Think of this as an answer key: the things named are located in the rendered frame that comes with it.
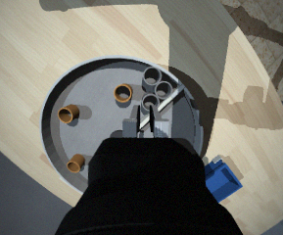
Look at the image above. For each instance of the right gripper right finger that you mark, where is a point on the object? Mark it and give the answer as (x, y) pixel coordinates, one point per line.
(161, 129)

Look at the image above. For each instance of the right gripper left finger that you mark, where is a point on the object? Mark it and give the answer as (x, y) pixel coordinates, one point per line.
(129, 128)

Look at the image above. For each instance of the grey turntable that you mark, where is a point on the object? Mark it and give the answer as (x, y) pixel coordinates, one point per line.
(92, 130)

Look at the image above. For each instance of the bronze bushing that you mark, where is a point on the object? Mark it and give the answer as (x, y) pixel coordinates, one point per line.
(123, 88)
(75, 111)
(80, 159)

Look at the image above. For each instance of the grey corner guide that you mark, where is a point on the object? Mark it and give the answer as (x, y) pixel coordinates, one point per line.
(216, 159)

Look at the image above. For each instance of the blue crate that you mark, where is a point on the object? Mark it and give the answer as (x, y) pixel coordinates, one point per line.
(222, 182)

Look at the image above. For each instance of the steel bushing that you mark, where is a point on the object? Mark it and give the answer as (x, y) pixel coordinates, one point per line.
(163, 85)
(151, 72)
(147, 98)

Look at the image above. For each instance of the wooden table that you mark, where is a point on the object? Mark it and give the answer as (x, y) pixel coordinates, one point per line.
(23, 49)

